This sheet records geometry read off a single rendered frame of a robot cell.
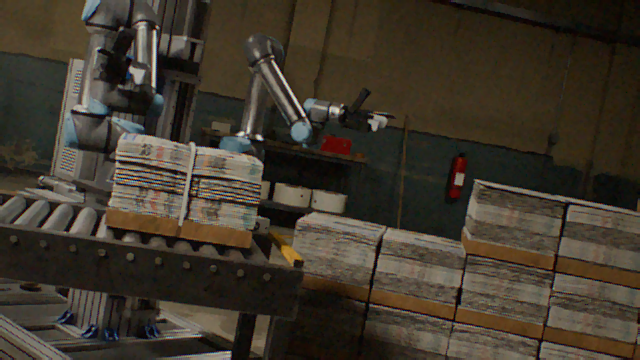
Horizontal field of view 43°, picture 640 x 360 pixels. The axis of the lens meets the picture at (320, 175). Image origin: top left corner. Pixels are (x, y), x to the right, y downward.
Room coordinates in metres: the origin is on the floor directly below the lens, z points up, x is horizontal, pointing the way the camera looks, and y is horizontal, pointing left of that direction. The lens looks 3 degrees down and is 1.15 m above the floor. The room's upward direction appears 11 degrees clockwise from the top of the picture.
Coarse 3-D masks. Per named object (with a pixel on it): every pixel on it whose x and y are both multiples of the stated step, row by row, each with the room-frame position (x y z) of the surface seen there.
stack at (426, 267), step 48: (336, 240) 2.76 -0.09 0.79; (384, 240) 2.74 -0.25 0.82; (432, 240) 2.93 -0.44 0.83; (384, 288) 2.73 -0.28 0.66; (432, 288) 2.71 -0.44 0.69; (480, 288) 2.69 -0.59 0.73; (528, 288) 2.67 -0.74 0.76; (576, 288) 2.65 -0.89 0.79; (624, 288) 2.63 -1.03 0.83; (336, 336) 2.75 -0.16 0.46; (384, 336) 2.72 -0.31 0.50; (432, 336) 2.70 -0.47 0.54; (480, 336) 2.68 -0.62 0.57; (528, 336) 2.68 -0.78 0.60; (624, 336) 2.63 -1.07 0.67
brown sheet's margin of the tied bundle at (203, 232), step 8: (192, 224) 2.09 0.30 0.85; (200, 224) 2.09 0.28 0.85; (192, 232) 2.09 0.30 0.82; (200, 232) 2.09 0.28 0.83; (208, 232) 2.10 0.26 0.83; (216, 232) 2.10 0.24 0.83; (224, 232) 2.11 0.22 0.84; (232, 232) 2.11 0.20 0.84; (240, 232) 2.11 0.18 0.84; (248, 232) 2.12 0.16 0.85; (200, 240) 2.09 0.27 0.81; (208, 240) 2.10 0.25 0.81; (216, 240) 2.10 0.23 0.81; (224, 240) 2.11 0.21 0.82; (232, 240) 2.11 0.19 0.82; (240, 240) 2.11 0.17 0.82; (248, 240) 2.12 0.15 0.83
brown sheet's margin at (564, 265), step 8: (560, 264) 2.65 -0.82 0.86; (568, 264) 2.65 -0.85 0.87; (576, 264) 2.64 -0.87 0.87; (584, 264) 2.64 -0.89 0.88; (592, 264) 2.64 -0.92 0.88; (568, 272) 2.65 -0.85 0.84; (576, 272) 2.64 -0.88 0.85; (584, 272) 2.64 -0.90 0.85; (592, 272) 2.64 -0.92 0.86; (600, 272) 2.63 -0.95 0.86; (608, 272) 2.63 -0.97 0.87; (616, 272) 2.63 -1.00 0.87; (624, 272) 2.62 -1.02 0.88; (608, 280) 2.63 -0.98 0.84; (616, 280) 2.63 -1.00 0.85; (624, 280) 2.62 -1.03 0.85; (632, 280) 2.62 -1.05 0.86
